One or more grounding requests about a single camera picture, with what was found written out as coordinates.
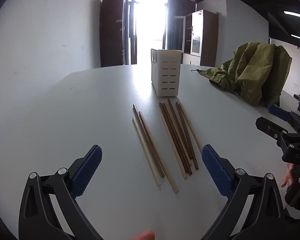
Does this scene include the person's left hand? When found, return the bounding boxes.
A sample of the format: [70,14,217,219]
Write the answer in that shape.
[126,230,155,240]

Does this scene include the dark curtain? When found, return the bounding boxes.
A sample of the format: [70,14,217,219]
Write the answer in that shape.
[165,0,197,54]

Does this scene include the beige plastic utensil holder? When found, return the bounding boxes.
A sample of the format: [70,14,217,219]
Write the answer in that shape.
[151,48,182,98]

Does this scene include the bundle of mixed chopsticks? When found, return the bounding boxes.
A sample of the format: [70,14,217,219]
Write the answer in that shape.
[159,98,203,180]

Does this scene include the brown cabinet with glass door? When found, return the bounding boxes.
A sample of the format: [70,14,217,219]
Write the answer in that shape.
[182,9,219,67]

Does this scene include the olive green jacket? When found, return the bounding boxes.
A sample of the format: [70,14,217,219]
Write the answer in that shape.
[197,42,292,107]

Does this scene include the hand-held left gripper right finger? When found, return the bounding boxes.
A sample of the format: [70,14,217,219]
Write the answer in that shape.
[201,144,285,240]

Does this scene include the bright glass balcony door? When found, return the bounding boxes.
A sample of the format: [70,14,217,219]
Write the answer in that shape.
[122,0,169,65]

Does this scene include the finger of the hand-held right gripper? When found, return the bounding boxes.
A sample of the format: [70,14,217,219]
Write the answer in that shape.
[267,104,300,133]
[255,116,290,142]

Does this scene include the person's right hand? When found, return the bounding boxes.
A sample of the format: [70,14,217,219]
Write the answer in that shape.
[281,164,300,188]

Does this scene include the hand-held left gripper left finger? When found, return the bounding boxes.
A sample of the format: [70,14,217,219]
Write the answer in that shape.
[19,144,103,240]

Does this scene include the tall brown wardrobe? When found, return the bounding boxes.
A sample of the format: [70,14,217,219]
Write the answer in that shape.
[100,0,127,68]

